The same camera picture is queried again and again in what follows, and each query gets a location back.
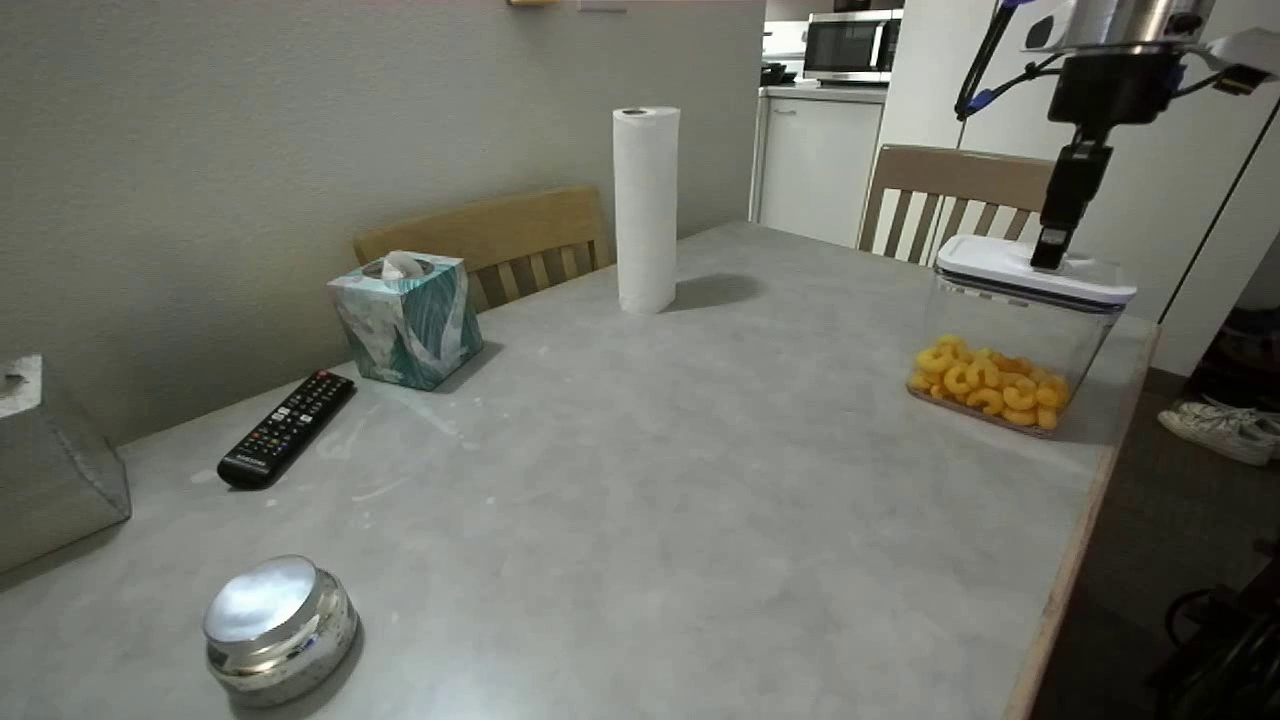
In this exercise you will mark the white kitchen cabinet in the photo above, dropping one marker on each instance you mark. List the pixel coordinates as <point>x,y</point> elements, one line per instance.
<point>812,161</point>

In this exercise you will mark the black wheeled frame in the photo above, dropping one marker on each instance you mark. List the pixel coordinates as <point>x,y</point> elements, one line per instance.
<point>1224,654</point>

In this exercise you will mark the white paper towel roll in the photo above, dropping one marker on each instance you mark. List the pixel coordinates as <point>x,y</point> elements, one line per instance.
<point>646,212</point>

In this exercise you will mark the white lid with round button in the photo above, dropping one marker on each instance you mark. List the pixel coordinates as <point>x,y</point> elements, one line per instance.
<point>992,262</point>

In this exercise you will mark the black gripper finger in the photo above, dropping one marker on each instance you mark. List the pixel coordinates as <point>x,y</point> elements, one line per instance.
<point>1098,166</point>
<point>1066,201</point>

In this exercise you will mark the pale wooden slatted chair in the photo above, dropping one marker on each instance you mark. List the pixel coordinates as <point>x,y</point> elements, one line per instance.
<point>961,174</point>
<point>495,227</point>

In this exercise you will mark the black remote control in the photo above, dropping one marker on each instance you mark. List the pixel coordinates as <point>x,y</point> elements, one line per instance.
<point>284,427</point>

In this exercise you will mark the round silver metal tin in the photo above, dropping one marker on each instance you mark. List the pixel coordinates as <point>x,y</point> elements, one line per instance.
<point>275,622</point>

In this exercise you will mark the grey cube tissue box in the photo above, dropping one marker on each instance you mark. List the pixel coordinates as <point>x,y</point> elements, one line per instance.
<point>55,465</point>

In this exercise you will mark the teal patterned tissue box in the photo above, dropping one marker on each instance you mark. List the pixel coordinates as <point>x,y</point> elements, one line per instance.
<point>407,326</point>

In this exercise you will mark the dark bag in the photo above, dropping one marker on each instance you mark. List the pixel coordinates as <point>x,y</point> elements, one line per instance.
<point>1243,362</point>

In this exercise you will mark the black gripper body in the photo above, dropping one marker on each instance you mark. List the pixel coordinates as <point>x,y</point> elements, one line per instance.
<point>1114,85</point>

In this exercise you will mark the white shoes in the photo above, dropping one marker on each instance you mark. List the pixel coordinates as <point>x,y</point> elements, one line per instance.
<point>1221,433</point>

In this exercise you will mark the clear plastic food container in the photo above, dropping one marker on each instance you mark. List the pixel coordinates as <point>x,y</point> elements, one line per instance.
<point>1012,326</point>

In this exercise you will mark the silver microwave oven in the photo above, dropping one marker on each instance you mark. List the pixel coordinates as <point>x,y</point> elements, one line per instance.
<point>854,47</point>

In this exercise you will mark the clear container with yellow snacks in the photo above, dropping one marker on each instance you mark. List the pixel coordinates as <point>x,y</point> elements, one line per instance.
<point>987,381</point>

